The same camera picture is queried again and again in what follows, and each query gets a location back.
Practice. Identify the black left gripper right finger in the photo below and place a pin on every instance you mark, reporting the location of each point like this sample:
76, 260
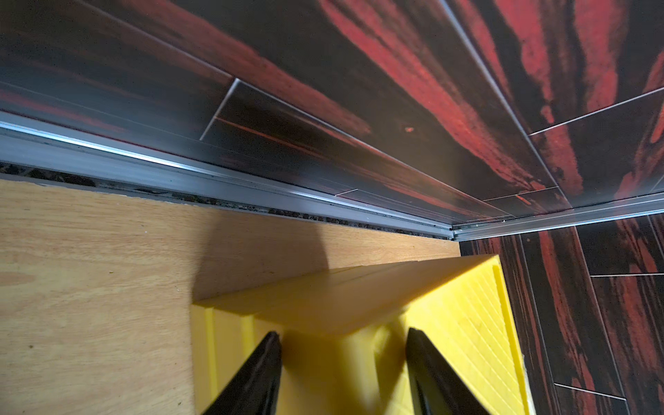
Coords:
435, 386

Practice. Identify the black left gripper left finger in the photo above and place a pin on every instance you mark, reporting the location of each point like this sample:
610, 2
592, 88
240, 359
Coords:
254, 389

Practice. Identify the yellow plastic drawer box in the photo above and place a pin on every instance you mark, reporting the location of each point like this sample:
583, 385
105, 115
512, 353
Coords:
344, 331

